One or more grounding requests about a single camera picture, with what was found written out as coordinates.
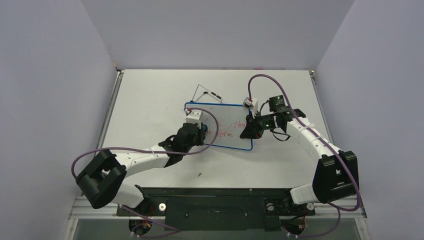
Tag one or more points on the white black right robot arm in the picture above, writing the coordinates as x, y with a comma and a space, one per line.
336, 174

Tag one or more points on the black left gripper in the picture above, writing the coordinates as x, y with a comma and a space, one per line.
200, 134

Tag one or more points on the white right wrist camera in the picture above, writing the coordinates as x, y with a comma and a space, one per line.
252, 104

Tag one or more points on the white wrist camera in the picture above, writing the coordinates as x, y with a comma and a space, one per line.
193, 116
252, 104

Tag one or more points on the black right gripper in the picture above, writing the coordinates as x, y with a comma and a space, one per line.
253, 125

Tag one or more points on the wire whiteboard stand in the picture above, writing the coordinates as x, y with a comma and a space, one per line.
202, 94

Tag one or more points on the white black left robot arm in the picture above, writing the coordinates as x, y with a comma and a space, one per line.
102, 180

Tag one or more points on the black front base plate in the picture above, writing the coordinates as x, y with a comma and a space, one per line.
223, 209

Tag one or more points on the blue framed whiteboard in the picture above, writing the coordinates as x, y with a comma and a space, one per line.
231, 120

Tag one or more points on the aluminium table edge rail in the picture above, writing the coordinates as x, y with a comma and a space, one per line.
110, 107

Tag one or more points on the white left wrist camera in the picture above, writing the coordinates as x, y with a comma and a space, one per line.
193, 116

